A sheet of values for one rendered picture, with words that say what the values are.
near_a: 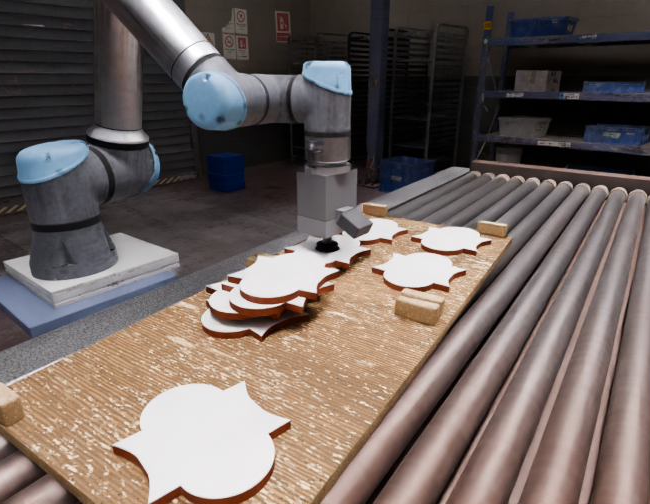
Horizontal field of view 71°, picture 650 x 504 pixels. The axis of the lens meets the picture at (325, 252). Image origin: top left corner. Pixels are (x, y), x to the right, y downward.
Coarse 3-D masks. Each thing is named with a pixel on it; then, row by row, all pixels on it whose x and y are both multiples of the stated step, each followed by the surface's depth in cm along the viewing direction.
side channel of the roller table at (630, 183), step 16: (480, 160) 169; (512, 176) 159; (528, 176) 156; (544, 176) 153; (560, 176) 150; (576, 176) 148; (592, 176) 145; (608, 176) 143; (624, 176) 142; (640, 176) 142
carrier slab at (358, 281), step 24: (408, 240) 90; (504, 240) 90; (360, 264) 79; (456, 264) 79; (480, 264) 79; (336, 288) 70; (360, 288) 70; (384, 288) 70; (456, 288) 70; (456, 312) 63
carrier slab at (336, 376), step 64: (192, 320) 61; (320, 320) 61; (384, 320) 61; (64, 384) 48; (128, 384) 48; (256, 384) 48; (320, 384) 48; (384, 384) 48; (64, 448) 40; (320, 448) 40
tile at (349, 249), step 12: (312, 240) 84; (336, 240) 84; (348, 240) 84; (288, 252) 80; (300, 252) 78; (312, 252) 78; (324, 252) 78; (336, 252) 78; (348, 252) 78; (360, 252) 79; (336, 264) 76; (348, 264) 74
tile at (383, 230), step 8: (376, 224) 97; (384, 224) 97; (392, 224) 97; (344, 232) 92; (376, 232) 92; (384, 232) 92; (392, 232) 92; (400, 232) 93; (360, 240) 88; (368, 240) 88; (376, 240) 88; (384, 240) 89
